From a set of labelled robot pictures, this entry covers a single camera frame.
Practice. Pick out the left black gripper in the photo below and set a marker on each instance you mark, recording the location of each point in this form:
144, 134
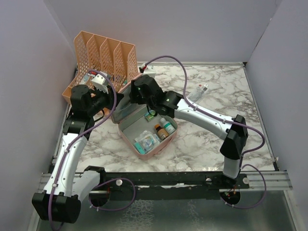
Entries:
110, 96

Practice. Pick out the alcohol wipes plastic bag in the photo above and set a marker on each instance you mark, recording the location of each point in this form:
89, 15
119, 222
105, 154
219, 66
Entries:
148, 140

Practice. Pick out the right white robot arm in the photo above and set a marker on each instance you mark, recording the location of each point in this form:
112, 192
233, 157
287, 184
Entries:
231, 130

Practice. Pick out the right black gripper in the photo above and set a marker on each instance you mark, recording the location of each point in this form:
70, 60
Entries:
134, 96

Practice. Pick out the small green box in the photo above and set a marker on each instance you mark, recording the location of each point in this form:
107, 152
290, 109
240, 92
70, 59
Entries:
149, 117

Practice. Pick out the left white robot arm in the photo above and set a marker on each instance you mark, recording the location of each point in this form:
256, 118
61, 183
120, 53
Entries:
62, 196

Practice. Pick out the blue item plastic bag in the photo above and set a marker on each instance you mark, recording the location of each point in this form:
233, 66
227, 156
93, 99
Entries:
139, 148

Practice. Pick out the long white packaged strip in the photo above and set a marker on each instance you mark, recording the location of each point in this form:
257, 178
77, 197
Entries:
198, 93

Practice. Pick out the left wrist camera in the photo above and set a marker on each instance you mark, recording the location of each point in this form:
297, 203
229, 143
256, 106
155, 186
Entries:
99, 82

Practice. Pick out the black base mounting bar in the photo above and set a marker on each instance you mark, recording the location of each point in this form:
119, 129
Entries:
124, 186

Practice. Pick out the pink medicine kit case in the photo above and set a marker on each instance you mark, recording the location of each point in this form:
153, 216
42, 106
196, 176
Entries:
137, 127

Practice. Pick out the orange mesh file organizer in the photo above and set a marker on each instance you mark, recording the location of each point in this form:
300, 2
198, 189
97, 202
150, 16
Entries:
114, 57

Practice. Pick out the brown bottle orange cap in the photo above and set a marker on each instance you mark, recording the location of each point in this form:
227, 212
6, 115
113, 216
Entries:
161, 132

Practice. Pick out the white medicine bottle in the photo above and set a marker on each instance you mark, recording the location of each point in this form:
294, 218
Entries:
167, 126

